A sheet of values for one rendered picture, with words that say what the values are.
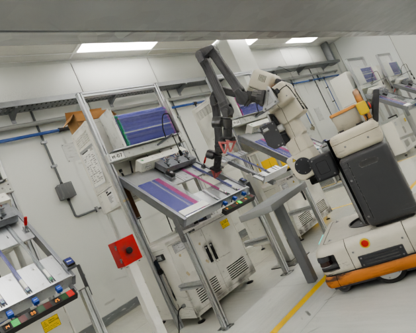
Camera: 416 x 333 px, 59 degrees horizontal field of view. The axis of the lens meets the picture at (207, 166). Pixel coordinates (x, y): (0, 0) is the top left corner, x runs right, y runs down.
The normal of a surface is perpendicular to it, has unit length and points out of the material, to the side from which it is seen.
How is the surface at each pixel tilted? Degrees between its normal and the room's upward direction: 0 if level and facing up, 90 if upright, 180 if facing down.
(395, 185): 90
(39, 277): 47
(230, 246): 90
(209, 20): 180
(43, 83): 90
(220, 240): 90
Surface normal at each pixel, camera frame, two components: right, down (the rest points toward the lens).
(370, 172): -0.42, 0.13
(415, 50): -0.67, 0.26
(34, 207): 0.61, -0.33
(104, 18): 0.41, 0.91
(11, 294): 0.16, -0.86
